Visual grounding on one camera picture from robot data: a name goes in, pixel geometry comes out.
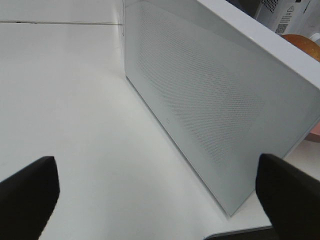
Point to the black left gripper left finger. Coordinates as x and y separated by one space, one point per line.
28 199

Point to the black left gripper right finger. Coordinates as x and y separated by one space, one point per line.
289 197

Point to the white microwave door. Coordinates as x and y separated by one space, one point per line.
224 87

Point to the burger with lettuce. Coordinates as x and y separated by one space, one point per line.
304 44

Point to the white microwave oven body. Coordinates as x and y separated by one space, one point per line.
283 17

